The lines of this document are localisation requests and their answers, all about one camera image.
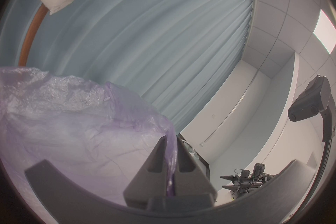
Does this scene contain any blue-grey curtain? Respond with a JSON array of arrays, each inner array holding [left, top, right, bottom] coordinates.
[[0, 0, 256, 137]]

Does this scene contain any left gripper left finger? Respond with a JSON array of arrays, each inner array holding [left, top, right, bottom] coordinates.
[[123, 135, 169, 209]]

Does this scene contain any white round container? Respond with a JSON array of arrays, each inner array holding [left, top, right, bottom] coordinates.
[[182, 139, 196, 158]]

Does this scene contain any ceiling light panel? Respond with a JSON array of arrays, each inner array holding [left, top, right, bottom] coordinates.
[[313, 9, 336, 55]]

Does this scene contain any purple plastic bag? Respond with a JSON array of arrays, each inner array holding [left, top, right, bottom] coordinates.
[[0, 67, 179, 204]]

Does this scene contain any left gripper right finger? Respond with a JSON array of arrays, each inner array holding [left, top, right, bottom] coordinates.
[[174, 136, 218, 205]]

